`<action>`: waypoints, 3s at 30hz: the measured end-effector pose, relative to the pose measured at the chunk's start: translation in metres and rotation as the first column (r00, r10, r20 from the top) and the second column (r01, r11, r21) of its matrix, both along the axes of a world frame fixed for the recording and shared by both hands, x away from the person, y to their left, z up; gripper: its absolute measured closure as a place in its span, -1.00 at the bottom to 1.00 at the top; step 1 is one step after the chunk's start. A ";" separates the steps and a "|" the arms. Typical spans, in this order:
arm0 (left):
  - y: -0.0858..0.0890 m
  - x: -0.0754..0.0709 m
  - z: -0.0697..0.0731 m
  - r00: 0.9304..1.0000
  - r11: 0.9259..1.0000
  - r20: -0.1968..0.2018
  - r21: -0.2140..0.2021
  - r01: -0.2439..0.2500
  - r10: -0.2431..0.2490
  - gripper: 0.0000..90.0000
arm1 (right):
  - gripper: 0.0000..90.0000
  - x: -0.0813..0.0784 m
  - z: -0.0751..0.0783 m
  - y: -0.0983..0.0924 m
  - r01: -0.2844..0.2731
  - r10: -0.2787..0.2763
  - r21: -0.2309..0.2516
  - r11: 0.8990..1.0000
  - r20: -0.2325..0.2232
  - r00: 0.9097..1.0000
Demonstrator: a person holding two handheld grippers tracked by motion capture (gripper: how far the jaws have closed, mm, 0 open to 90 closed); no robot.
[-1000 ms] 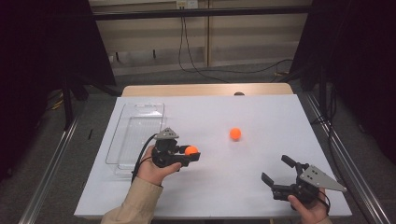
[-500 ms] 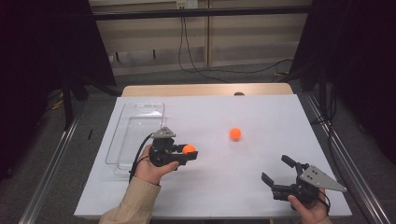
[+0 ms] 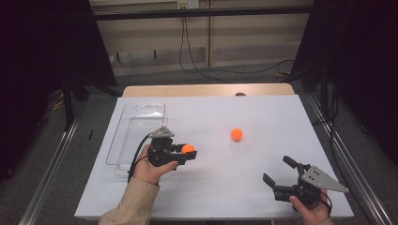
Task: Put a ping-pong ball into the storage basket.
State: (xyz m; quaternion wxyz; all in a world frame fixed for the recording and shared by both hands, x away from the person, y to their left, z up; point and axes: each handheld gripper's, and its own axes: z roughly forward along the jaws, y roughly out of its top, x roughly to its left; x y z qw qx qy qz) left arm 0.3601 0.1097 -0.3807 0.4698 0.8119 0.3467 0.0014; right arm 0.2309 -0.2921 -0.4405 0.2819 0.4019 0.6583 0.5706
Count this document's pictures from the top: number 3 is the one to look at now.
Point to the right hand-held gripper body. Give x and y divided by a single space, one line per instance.
309 186

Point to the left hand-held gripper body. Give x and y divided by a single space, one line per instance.
161 153

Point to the orange ball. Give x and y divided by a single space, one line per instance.
187 148
236 134

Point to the clear plastic container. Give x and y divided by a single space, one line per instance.
137 122

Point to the person's left hand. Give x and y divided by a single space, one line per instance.
150 172

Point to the person's right hand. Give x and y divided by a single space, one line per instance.
311 214

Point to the white board sheet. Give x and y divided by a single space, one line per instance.
219 181

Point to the wooden table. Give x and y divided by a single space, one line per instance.
187 90

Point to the small dark round knob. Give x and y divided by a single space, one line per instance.
240 94

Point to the black metal stand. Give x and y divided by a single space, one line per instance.
68 106

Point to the black curtain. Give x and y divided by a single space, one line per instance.
369 78
37 62

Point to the black horizontal bar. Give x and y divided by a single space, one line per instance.
219 12

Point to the aluminium floor rail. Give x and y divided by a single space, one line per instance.
344 162
50 175

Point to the white wall outlet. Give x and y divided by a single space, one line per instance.
187 3

